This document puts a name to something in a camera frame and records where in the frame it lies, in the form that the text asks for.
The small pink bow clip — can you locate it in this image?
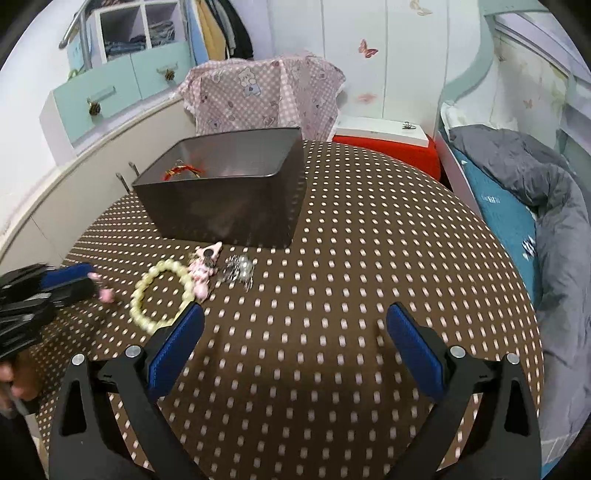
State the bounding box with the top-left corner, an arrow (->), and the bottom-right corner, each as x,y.
87,272 -> 115,304

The cream bead bracelet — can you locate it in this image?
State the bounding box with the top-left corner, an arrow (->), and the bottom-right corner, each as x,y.
128,258 -> 198,336

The pink white charm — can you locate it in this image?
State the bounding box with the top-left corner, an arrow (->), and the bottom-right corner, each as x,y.
188,242 -> 223,302

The red cord bracelet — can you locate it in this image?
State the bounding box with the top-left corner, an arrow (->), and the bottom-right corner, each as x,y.
161,158 -> 206,182

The person's left hand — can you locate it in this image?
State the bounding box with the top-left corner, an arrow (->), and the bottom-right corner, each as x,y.
1,350 -> 44,419

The white low cabinet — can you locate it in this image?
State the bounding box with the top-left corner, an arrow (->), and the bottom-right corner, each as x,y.
1,99 -> 195,273

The dark metal storage box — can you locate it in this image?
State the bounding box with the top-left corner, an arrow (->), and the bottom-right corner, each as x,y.
132,127 -> 307,248

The brown polka dot tablecloth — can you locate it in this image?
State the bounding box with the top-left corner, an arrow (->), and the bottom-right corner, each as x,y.
35,141 -> 544,479

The teal bed sheet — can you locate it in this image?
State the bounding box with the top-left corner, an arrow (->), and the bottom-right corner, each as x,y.
451,147 -> 542,308

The mint drawer shelf unit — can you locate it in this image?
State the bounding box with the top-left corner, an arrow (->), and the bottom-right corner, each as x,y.
39,1 -> 194,165

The folded jeans stack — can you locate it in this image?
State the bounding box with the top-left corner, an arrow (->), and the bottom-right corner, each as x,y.
104,37 -> 146,59

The grey duvet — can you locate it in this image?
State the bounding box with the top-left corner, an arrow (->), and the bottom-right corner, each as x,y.
449,125 -> 590,459

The red storage ottoman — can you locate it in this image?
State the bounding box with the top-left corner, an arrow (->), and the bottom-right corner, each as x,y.
332,135 -> 442,181

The hanging clothes row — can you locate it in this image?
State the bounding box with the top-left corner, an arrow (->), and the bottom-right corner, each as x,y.
182,0 -> 253,65

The pink checked bear cloth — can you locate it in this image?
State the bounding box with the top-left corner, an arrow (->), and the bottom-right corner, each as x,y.
176,55 -> 346,141

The white ottoman lid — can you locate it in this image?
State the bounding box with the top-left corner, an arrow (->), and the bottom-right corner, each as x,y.
335,115 -> 429,147

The silver curved rail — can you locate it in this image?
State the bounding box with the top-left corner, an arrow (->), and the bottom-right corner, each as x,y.
58,0 -> 92,71

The mint bunk bed frame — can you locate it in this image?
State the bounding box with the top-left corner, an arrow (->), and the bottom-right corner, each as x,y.
434,0 -> 591,186

